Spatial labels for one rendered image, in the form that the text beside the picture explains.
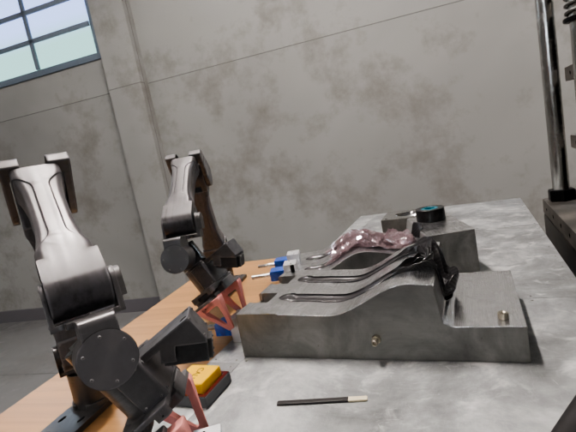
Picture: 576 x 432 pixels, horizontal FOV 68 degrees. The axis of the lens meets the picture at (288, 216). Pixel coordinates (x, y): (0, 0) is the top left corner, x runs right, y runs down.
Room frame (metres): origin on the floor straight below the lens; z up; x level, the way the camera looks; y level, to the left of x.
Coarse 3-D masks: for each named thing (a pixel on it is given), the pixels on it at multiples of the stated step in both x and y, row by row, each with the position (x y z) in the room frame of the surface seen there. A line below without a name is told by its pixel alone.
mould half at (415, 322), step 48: (288, 288) 0.90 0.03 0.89; (336, 288) 0.86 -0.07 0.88; (384, 288) 0.69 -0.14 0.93; (432, 288) 0.65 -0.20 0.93; (480, 288) 0.77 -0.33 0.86; (240, 336) 0.80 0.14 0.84; (288, 336) 0.76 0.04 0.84; (336, 336) 0.72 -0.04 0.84; (384, 336) 0.69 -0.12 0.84; (432, 336) 0.66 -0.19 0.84; (480, 336) 0.63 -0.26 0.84
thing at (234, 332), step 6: (222, 318) 0.93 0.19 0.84; (234, 318) 0.88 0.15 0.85; (210, 324) 0.93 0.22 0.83; (216, 324) 0.90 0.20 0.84; (234, 324) 0.88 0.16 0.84; (216, 330) 0.90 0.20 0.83; (222, 330) 0.89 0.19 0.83; (228, 330) 0.89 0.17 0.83; (234, 330) 0.88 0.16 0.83; (234, 336) 0.88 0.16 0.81
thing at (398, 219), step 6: (408, 210) 1.63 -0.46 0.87; (414, 210) 1.61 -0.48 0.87; (384, 216) 1.60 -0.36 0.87; (390, 216) 1.58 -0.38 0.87; (396, 216) 1.56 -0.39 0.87; (402, 216) 1.54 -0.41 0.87; (408, 216) 1.52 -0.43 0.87; (414, 216) 1.50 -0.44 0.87; (384, 222) 1.53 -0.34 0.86; (390, 222) 1.52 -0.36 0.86; (396, 222) 1.51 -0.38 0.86; (402, 222) 1.51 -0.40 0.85; (384, 228) 1.53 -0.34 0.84; (390, 228) 1.52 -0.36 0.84; (396, 228) 1.52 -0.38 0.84; (402, 228) 1.51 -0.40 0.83
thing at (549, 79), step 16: (544, 0) 1.66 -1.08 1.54; (544, 16) 1.66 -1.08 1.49; (544, 32) 1.66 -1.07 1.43; (544, 48) 1.67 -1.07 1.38; (544, 64) 1.67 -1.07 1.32; (544, 80) 1.68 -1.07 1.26; (560, 80) 1.66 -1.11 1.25; (544, 96) 1.69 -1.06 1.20; (560, 96) 1.66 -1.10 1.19; (560, 112) 1.66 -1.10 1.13; (560, 128) 1.66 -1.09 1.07; (560, 144) 1.66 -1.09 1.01; (560, 160) 1.66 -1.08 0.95; (560, 176) 1.66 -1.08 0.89; (560, 192) 1.65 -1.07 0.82
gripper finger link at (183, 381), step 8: (176, 376) 0.50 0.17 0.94; (184, 376) 0.52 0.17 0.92; (176, 384) 0.48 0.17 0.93; (184, 384) 0.50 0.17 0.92; (192, 384) 0.53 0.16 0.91; (176, 392) 0.47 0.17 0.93; (184, 392) 0.49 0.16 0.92; (192, 392) 0.52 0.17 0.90; (176, 400) 0.47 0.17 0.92; (192, 400) 0.52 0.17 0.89; (200, 408) 0.52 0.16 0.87; (176, 416) 0.52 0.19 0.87; (200, 416) 0.52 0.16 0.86; (192, 424) 0.52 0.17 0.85; (200, 424) 0.52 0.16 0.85
